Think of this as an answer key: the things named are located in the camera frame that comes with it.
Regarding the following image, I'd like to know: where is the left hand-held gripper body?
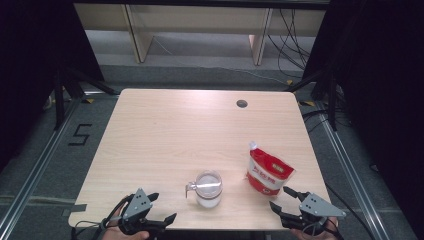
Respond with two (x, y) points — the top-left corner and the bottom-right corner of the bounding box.
(117, 188), (166, 236)

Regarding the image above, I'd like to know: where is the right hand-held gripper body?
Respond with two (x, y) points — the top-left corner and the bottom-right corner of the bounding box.
(283, 192), (347, 236)

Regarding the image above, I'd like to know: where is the red white sugar pouch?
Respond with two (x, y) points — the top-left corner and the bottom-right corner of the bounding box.
(245, 140), (296, 197)

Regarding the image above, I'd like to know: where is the clear glass jar with lid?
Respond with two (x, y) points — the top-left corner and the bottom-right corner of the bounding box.
(185, 169), (224, 209)

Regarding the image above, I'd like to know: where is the person's right hand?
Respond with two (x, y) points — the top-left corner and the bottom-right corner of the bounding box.
(290, 217), (341, 240)

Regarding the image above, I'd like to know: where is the person's left hand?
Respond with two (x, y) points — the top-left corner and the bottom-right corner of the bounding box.
(101, 226), (151, 240)

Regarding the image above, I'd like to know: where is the grey tape strip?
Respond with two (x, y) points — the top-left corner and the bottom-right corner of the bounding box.
(61, 203), (88, 218)

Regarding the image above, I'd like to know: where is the black metal stand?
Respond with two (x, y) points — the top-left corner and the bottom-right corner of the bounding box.
(53, 68), (118, 131)
(286, 71), (339, 132)

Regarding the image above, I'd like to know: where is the grey floor strip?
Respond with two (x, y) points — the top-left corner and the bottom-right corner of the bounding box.
(0, 194), (77, 207)

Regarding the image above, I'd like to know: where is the black curtain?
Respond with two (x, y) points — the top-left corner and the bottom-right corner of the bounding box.
(0, 0), (104, 171)
(301, 0), (424, 231)

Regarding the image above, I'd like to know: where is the right hand-held gripper cable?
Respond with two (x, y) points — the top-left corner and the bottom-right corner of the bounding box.
(304, 221), (329, 238)

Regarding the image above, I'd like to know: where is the hand-held gripper cable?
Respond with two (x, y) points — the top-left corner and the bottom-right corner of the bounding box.
(70, 194), (134, 240)
(304, 221), (329, 238)

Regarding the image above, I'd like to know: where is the left hand-held gripper cable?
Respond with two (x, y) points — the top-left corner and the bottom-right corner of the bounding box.
(70, 194), (134, 240)

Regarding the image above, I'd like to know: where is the long black floor cable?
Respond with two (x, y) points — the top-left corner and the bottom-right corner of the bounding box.
(326, 184), (378, 240)

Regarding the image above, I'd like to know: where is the aluminium floor rail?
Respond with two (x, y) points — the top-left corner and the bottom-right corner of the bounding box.
(314, 101), (391, 240)
(0, 96), (83, 231)

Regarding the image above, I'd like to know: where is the thin white floor cable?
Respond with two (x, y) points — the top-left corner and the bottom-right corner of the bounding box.
(179, 63), (289, 86)

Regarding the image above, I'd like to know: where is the bundle of black cables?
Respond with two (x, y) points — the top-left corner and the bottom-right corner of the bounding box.
(267, 8), (316, 79)

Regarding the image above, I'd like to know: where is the black frame bar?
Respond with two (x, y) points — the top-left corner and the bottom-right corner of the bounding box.
(71, 0), (331, 10)

